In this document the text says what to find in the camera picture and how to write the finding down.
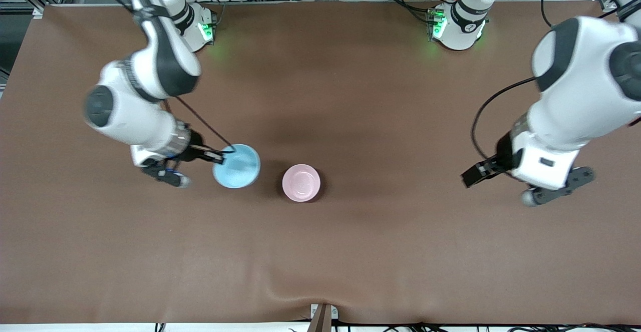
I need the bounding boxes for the blue bowl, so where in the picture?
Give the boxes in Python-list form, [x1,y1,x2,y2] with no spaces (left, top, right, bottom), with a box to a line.
[213,144,261,189]

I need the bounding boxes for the pink bowl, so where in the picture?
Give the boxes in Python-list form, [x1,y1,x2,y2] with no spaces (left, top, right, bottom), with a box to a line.
[282,164,321,203]

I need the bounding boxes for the brown table cloth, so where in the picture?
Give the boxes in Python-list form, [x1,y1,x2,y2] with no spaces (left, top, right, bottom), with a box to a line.
[0,0,641,325]

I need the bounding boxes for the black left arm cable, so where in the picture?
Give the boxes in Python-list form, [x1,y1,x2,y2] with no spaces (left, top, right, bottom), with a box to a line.
[471,0,621,165]

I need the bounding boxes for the grey metal clamp bracket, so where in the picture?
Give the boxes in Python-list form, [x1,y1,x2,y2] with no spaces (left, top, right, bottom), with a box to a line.
[310,303,339,332]

